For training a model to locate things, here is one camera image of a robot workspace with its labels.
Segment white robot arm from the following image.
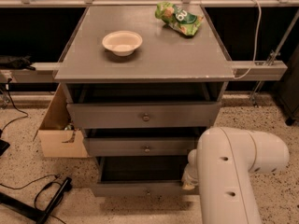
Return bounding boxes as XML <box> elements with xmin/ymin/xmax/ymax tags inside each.
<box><xmin>182</xmin><ymin>127</ymin><xmax>290</xmax><ymax>224</ymax></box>

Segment black floor cable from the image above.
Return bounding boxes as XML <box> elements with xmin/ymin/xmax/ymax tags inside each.
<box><xmin>0</xmin><ymin>173</ymin><xmax>67</xmax><ymax>224</ymax></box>

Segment cardboard box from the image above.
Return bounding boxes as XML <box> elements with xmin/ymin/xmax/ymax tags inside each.
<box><xmin>37</xmin><ymin>85</ymin><xmax>88</xmax><ymax>158</ymax></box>

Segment grey drawer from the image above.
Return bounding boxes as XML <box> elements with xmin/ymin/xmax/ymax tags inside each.
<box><xmin>67</xmin><ymin>102</ymin><xmax>221</xmax><ymax>129</ymax></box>
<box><xmin>83</xmin><ymin>136</ymin><xmax>197</xmax><ymax>157</ymax></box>
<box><xmin>92</xmin><ymin>155</ymin><xmax>198</xmax><ymax>197</ymax></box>

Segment grey top drawer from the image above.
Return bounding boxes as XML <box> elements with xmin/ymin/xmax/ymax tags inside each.
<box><xmin>67</xmin><ymin>102</ymin><xmax>221</xmax><ymax>129</ymax></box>

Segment grey bottom drawer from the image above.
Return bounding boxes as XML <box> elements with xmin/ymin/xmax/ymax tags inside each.
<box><xmin>92</xmin><ymin>155</ymin><xmax>198</xmax><ymax>197</ymax></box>

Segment grey middle drawer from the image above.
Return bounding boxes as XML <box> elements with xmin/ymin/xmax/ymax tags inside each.
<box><xmin>83</xmin><ymin>136</ymin><xmax>197</xmax><ymax>157</ymax></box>

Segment white cable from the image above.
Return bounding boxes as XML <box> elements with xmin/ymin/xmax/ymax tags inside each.
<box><xmin>233</xmin><ymin>0</ymin><xmax>263</xmax><ymax>80</ymax></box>

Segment green snack bag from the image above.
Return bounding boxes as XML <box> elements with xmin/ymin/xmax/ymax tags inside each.
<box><xmin>155</xmin><ymin>2</ymin><xmax>203</xmax><ymax>36</ymax></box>

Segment black cable at left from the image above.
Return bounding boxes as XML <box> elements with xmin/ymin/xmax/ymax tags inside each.
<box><xmin>0</xmin><ymin>77</ymin><xmax>29</xmax><ymax>133</ymax></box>

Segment metal frame rail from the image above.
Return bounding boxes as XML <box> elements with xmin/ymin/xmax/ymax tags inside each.
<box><xmin>0</xmin><ymin>61</ymin><xmax>287</xmax><ymax>83</ymax></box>

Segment grey drawer cabinet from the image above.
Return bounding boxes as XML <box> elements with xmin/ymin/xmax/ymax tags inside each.
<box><xmin>53</xmin><ymin>5</ymin><xmax>235</xmax><ymax>161</ymax></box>

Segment black floor stand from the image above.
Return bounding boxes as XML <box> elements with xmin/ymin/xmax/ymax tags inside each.
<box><xmin>0</xmin><ymin>176</ymin><xmax>73</xmax><ymax>224</ymax></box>

